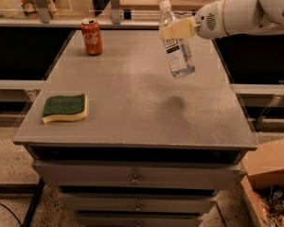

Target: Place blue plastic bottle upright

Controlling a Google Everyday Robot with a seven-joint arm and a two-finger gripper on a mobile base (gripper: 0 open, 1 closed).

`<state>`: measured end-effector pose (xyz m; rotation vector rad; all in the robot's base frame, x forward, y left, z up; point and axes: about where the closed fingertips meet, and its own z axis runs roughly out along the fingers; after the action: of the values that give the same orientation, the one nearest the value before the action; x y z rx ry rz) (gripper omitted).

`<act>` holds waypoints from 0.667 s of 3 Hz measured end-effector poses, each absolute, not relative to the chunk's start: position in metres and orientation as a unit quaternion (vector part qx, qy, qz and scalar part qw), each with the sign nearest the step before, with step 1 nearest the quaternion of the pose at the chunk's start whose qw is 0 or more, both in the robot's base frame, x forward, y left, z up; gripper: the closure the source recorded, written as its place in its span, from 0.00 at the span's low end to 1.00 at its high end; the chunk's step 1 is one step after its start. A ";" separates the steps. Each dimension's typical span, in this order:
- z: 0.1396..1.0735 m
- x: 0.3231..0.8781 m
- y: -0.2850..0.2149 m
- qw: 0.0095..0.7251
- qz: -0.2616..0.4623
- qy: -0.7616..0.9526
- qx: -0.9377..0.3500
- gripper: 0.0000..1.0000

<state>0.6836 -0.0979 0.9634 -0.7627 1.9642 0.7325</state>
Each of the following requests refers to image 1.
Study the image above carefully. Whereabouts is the grey drawer cabinet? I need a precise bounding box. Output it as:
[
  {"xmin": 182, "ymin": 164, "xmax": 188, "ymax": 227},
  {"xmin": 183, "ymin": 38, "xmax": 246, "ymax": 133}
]
[{"xmin": 14, "ymin": 30, "xmax": 257, "ymax": 227}]

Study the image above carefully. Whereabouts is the cardboard box with snacks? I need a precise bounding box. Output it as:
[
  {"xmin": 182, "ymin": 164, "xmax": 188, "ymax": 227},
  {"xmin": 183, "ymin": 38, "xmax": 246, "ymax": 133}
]
[{"xmin": 240, "ymin": 139, "xmax": 284, "ymax": 227}]

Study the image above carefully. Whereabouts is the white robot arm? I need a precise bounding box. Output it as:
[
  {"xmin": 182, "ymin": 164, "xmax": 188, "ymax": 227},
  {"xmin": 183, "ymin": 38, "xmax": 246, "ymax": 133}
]
[{"xmin": 159, "ymin": 0, "xmax": 284, "ymax": 40}]

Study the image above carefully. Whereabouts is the green and yellow sponge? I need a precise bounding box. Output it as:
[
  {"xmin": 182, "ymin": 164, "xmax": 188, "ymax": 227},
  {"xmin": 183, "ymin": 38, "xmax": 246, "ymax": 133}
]
[{"xmin": 42, "ymin": 94, "xmax": 88, "ymax": 124}]

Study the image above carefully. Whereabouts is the red cola can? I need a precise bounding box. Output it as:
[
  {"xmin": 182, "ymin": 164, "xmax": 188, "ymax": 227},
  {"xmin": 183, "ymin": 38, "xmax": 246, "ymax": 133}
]
[{"xmin": 81, "ymin": 18, "xmax": 102, "ymax": 56}]

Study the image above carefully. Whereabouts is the metal railing with posts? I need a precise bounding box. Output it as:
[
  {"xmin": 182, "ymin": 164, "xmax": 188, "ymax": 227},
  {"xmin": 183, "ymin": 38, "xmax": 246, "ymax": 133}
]
[{"xmin": 0, "ymin": 9, "xmax": 159, "ymax": 29}]

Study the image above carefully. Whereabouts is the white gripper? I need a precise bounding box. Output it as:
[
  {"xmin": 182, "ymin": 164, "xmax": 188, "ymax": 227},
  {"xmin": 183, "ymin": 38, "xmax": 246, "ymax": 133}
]
[{"xmin": 161, "ymin": 0, "xmax": 227, "ymax": 40}]

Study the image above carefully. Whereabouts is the clear plastic water bottle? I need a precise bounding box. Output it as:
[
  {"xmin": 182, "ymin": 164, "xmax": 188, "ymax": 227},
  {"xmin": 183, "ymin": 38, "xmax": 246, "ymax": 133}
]
[{"xmin": 159, "ymin": 0, "xmax": 195, "ymax": 78}]

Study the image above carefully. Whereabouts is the black floor cable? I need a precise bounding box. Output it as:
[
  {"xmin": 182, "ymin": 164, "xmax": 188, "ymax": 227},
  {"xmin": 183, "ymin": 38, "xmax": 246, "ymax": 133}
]
[{"xmin": 0, "ymin": 196, "xmax": 25, "ymax": 227}]

